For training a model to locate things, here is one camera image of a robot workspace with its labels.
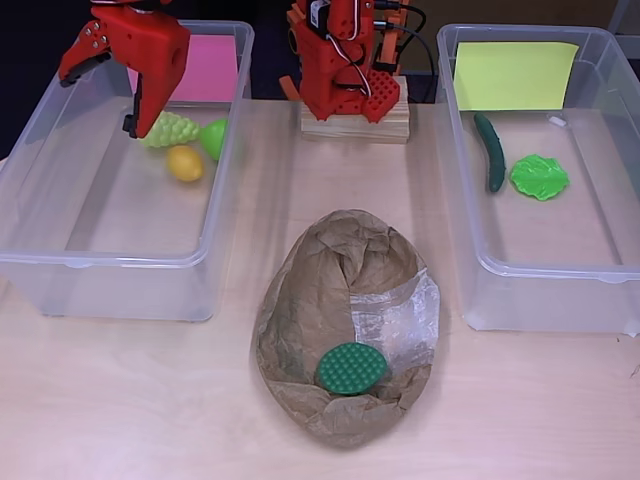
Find yellow paper note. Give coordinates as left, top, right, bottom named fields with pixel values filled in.
left=453, top=40, right=581, bottom=111

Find clear plastic bin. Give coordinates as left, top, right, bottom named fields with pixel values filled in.
left=0, top=18, right=256, bottom=321
left=436, top=22, right=640, bottom=337

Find yellow toy lemon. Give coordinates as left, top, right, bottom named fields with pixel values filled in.
left=165, top=145, right=205, bottom=183

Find pale green toy grapes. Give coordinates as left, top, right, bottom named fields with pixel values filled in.
left=139, top=110, right=202, bottom=150

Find crumpled brown paper bag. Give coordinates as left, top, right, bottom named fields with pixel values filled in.
left=249, top=208, right=444, bottom=451

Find black power cable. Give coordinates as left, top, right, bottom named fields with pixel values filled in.
left=374, top=0, right=439, bottom=96

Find green toy apple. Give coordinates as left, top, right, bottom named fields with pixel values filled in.
left=199, top=118, right=229, bottom=162

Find dark green bumpy toy leaf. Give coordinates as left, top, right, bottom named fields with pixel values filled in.
left=315, top=342, right=389, bottom=397

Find pink paper note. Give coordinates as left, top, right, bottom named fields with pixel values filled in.
left=127, top=33, right=239, bottom=103

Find dark green toy cucumber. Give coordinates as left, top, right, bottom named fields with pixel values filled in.
left=473, top=112, right=507, bottom=194

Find bright green toy lettuce leaf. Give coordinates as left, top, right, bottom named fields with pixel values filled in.
left=508, top=153, right=573, bottom=203

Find wooden base block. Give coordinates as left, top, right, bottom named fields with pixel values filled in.
left=299, top=74, right=412, bottom=146

